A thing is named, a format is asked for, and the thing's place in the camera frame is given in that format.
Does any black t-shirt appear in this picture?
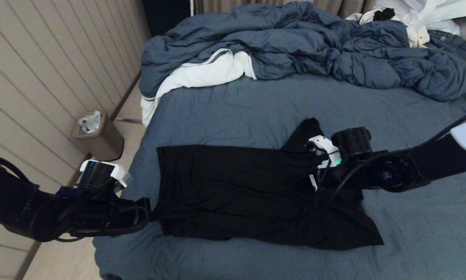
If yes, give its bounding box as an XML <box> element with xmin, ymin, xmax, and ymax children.
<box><xmin>155</xmin><ymin>118</ymin><xmax>384</xmax><ymax>250</ymax></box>

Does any brown trash bin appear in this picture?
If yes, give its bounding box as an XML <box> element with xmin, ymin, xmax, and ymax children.
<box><xmin>72</xmin><ymin>112</ymin><xmax>125</xmax><ymax>162</ymax></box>

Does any bed with blue sheet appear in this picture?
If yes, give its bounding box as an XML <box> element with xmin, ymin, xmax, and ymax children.
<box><xmin>93</xmin><ymin>73</ymin><xmax>466</xmax><ymax>280</ymax></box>

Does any crumpled blue duvet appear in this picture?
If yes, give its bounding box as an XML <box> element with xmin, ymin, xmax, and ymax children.
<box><xmin>139</xmin><ymin>1</ymin><xmax>466</xmax><ymax>102</ymax></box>

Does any white quilt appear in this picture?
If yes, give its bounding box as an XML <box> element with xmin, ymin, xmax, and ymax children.
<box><xmin>141</xmin><ymin>49</ymin><xmax>257</xmax><ymax>128</ymax></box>

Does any cream buttoned shirt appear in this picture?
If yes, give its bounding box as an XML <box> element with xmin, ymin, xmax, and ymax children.
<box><xmin>406</xmin><ymin>25</ymin><xmax>431</xmax><ymax>48</ymax></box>

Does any small black garment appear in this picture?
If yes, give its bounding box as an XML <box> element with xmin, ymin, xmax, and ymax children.
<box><xmin>373</xmin><ymin>8</ymin><xmax>396</xmax><ymax>21</ymax></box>

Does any dark blue denim garment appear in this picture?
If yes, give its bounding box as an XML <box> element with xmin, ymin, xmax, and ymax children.
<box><xmin>427</xmin><ymin>29</ymin><xmax>466</xmax><ymax>78</ymax></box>

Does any white crumpled garment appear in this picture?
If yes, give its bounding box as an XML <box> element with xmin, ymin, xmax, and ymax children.
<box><xmin>346</xmin><ymin>0</ymin><xmax>466</xmax><ymax>35</ymax></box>

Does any dark cabinet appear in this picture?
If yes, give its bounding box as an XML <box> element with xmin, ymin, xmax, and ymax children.
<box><xmin>141</xmin><ymin>0</ymin><xmax>191</xmax><ymax>37</ymax></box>

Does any beige curtain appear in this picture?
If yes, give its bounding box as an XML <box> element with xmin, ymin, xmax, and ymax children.
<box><xmin>194</xmin><ymin>0</ymin><xmax>375</xmax><ymax>20</ymax></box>

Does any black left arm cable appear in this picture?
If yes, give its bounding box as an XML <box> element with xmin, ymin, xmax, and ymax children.
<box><xmin>0</xmin><ymin>152</ymin><xmax>149</xmax><ymax>242</ymax></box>

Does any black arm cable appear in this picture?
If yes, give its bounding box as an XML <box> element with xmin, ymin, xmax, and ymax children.
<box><xmin>315</xmin><ymin>107</ymin><xmax>466</xmax><ymax>212</ymax></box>
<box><xmin>0</xmin><ymin>152</ymin><xmax>149</xmax><ymax>242</ymax></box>

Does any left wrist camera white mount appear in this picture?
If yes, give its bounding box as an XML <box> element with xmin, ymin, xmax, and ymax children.
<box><xmin>80</xmin><ymin>159</ymin><xmax>133</xmax><ymax>190</ymax></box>

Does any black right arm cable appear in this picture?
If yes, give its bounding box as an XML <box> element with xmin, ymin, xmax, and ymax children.
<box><xmin>315</xmin><ymin>107</ymin><xmax>466</xmax><ymax>212</ymax></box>

